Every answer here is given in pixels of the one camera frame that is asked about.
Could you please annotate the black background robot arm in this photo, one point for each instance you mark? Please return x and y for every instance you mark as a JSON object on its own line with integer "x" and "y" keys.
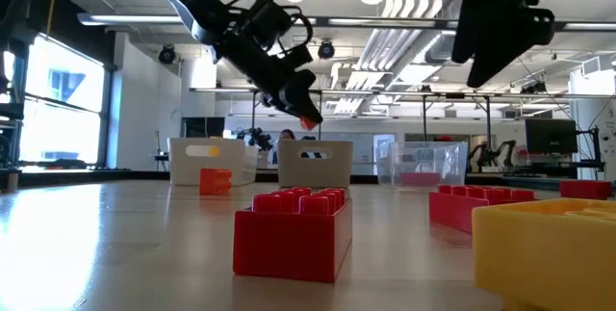
{"x": 486, "y": 157}
{"x": 260, "y": 138}

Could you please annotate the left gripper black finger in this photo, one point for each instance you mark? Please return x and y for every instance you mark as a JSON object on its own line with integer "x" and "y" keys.
{"x": 286, "y": 106}
{"x": 305, "y": 94}

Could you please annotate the clear plastic bin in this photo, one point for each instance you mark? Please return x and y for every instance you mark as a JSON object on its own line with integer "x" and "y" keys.
{"x": 452, "y": 162}

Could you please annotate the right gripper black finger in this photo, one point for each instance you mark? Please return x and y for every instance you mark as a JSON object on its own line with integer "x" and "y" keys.
{"x": 520, "y": 36}
{"x": 464, "y": 36}

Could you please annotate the black metal table frame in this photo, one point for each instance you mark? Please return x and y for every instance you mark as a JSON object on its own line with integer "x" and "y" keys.
{"x": 72, "y": 177}

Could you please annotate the black round ceiling fixture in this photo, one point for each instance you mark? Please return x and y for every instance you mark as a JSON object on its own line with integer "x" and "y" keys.
{"x": 167, "y": 55}
{"x": 325, "y": 50}

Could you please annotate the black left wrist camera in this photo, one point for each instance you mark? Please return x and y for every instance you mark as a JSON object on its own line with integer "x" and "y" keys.
{"x": 269, "y": 17}

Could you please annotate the orange small toy brick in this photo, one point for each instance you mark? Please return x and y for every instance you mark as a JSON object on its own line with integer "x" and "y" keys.
{"x": 215, "y": 182}

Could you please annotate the large bright window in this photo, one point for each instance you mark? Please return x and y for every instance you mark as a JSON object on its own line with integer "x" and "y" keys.
{"x": 58, "y": 133}

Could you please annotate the grey plastic bin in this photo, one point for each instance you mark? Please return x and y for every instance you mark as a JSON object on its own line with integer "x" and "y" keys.
{"x": 289, "y": 166}

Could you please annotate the black overhead light bar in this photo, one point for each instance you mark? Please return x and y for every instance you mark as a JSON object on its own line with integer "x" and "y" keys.
{"x": 592, "y": 26}

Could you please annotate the person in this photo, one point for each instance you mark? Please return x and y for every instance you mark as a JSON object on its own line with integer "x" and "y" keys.
{"x": 287, "y": 135}

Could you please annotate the white plastic bin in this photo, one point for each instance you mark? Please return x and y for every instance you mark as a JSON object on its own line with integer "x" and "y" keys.
{"x": 240, "y": 166}

